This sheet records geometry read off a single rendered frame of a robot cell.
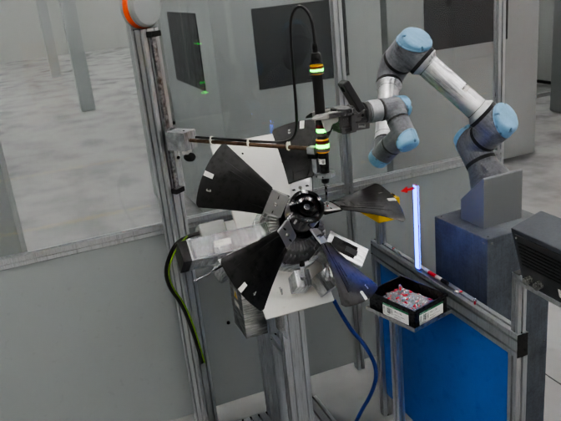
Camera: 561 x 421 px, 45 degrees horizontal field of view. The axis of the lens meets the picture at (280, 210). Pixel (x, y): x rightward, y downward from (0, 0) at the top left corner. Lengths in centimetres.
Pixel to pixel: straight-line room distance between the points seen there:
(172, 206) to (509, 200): 128
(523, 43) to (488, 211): 425
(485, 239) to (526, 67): 439
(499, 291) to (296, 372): 80
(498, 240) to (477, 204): 16
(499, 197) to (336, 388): 137
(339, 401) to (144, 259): 117
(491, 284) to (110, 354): 161
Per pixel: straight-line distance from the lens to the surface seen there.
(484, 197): 251
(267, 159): 256
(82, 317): 296
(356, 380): 347
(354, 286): 219
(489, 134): 252
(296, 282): 230
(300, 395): 266
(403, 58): 251
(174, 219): 270
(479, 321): 230
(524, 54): 671
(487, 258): 249
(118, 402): 318
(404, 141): 224
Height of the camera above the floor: 195
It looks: 20 degrees down
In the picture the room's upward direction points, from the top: 6 degrees counter-clockwise
